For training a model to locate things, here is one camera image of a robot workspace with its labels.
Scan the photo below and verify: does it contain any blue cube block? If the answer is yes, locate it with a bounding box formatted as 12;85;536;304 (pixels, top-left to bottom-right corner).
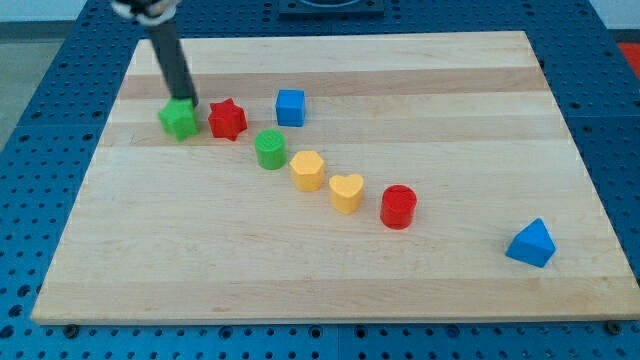
275;89;306;127

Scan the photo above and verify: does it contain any yellow hexagon block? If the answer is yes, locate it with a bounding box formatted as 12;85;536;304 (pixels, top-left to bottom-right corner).
289;150;325;192

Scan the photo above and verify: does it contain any yellow heart block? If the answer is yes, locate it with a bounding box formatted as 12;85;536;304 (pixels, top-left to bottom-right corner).
329;174;364;214

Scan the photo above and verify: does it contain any light wooden board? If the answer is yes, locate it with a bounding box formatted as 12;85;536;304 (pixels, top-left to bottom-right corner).
32;31;639;325

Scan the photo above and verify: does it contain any green cylinder block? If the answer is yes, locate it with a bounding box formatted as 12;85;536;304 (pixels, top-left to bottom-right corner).
254;129;287;170

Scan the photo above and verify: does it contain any red cylinder block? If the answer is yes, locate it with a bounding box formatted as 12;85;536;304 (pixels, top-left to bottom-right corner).
380;184;418;230

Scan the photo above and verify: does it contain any red star block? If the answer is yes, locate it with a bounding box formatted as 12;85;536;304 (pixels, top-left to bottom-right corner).
208;98;248;141

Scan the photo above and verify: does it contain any green star block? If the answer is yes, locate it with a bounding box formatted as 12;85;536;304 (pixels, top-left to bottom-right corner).
158;98;199;142

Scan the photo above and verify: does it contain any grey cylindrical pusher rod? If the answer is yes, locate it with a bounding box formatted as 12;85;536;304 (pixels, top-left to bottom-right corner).
146;19;199;106

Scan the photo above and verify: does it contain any blue triangular prism block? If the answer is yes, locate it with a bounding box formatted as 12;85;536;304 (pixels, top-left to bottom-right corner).
505;218;556;268

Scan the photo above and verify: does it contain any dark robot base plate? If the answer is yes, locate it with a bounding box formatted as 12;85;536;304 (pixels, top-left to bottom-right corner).
276;0;385;18

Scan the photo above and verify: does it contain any white and black rod mount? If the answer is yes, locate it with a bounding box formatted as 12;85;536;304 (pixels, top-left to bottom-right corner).
110;0;181;26

